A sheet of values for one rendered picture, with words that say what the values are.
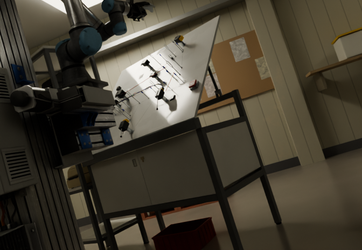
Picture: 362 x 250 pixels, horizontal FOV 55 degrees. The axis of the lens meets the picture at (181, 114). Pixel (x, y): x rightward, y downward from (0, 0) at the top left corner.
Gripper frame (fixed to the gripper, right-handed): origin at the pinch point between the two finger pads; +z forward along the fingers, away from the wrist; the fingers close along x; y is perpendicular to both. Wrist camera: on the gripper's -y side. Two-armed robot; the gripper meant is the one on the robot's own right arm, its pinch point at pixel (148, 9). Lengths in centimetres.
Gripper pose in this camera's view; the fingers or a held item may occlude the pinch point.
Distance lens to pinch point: 220.7
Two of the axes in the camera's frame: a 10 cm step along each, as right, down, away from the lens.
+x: 6.9, -4.1, -5.9
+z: 6.0, -1.2, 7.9
